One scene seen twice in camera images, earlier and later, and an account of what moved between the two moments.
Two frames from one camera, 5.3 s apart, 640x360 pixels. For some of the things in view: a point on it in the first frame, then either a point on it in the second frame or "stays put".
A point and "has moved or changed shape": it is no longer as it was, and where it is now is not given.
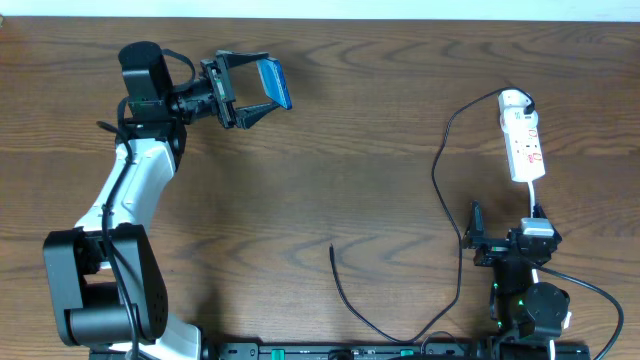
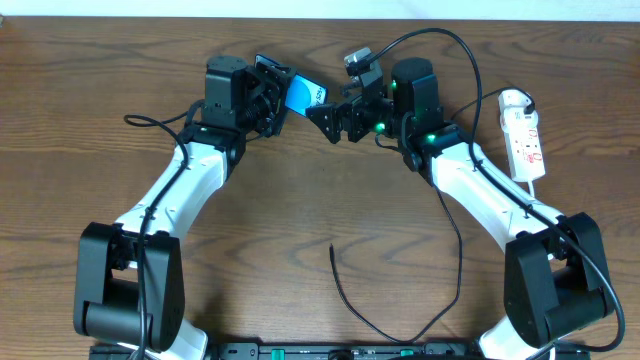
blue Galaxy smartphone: [275, 81] has moved or changed shape
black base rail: [395, 350] stays put
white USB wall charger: [511, 104] stays put
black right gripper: [498, 248] → [347, 118]
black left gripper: [226, 90] → [277, 93]
